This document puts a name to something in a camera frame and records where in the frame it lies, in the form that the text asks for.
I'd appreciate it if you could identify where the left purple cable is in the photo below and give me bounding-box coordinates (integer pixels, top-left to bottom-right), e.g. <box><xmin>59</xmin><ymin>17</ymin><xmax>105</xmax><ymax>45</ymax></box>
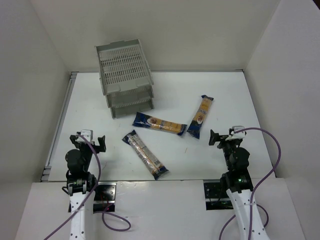
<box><xmin>42</xmin><ymin>134</ymin><xmax>132</xmax><ymax>240</ymax></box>

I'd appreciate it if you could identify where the grey stacked tray shelf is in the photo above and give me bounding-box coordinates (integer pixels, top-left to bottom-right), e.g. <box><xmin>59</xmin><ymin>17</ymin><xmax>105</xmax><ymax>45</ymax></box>
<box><xmin>95</xmin><ymin>39</ymin><xmax>154</xmax><ymax>119</ymax></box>

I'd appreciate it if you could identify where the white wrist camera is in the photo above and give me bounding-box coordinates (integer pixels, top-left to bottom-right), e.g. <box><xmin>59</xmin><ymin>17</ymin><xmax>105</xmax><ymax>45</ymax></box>
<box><xmin>225</xmin><ymin>125</ymin><xmax>246</xmax><ymax>141</ymax></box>
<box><xmin>75</xmin><ymin>129</ymin><xmax>93</xmax><ymax>144</ymax></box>

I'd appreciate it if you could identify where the blue orange spaghetti bag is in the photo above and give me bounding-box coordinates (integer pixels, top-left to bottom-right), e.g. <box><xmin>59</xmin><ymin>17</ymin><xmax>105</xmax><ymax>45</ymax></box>
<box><xmin>187</xmin><ymin>95</ymin><xmax>214</xmax><ymax>140</ymax></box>
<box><xmin>132</xmin><ymin>112</ymin><xmax>187</xmax><ymax>136</ymax></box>

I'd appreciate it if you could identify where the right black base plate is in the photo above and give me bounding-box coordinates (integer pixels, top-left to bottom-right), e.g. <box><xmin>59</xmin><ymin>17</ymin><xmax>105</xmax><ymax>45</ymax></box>
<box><xmin>203</xmin><ymin>180</ymin><xmax>233</xmax><ymax>211</ymax></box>

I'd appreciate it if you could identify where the aluminium frame rail left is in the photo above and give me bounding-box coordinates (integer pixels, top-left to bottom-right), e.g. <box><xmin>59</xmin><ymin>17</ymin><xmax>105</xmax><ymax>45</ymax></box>
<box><xmin>40</xmin><ymin>71</ymin><xmax>78</xmax><ymax>182</ymax></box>

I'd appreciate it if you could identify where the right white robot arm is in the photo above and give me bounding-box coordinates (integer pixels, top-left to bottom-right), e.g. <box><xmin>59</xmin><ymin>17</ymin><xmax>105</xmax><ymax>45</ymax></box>
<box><xmin>208</xmin><ymin>126</ymin><xmax>269</xmax><ymax>240</ymax></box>

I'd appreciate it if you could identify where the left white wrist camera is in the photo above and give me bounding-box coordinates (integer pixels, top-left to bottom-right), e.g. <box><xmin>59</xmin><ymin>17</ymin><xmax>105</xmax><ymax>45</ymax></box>
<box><xmin>75</xmin><ymin>129</ymin><xmax>93</xmax><ymax>144</ymax></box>

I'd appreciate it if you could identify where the purple cable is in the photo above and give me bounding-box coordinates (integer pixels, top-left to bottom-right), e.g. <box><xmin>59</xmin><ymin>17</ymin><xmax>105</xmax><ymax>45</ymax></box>
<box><xmin>218</xmin><ymin>127</ymin><xmax>282</xmax><ymax>240</ymax></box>
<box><xmin>42</xmin><ymin>134</ymin><xmax>132</xmax><ymax>240</ymax></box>

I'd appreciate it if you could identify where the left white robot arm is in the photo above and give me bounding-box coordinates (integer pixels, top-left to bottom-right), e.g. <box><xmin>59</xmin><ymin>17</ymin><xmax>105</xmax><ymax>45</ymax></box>
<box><xmin>65</xmin><ymin>129</ymin><xmax>106</xmax><ymax>240</ymax></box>

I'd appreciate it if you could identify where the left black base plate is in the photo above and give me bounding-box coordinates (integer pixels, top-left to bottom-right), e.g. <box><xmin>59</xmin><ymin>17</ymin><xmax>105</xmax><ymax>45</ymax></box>
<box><xmin>93</xmin><ymin>182</ymin><xmax>117</xmax><ymax>213</ymax></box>

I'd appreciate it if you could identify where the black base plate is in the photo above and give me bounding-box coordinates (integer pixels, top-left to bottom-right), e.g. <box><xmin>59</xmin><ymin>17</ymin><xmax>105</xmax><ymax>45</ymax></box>
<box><xmin>93</xmin><ymin>182</ymin><xmax>117</xmax><ymax>213</ymax></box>
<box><xmin>203</xmin><ymin>180</ymin><xmax>233</xmax><ymax>211</ymax></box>

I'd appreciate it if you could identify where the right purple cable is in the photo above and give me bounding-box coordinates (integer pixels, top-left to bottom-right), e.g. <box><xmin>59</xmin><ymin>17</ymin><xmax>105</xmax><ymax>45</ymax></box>
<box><xmin>218</xmin><ymin>127</ymin><xmax>282</xmax><ymax>240</ymax></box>

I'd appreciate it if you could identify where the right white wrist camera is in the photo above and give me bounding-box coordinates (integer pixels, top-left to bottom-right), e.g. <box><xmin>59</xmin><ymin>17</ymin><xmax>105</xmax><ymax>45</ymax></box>
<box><xmin>225</xmin><ymin>125</ymin><xmax>246</xmax><ymax>141</ymax></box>

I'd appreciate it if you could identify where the blue silver spaghetti bag front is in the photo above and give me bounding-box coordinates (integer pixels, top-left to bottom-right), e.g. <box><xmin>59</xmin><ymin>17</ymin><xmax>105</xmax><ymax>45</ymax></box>
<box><xmin>122</xmin><ymin>130</ymin><xmax>169</xmax><ymax>180</ymax></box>

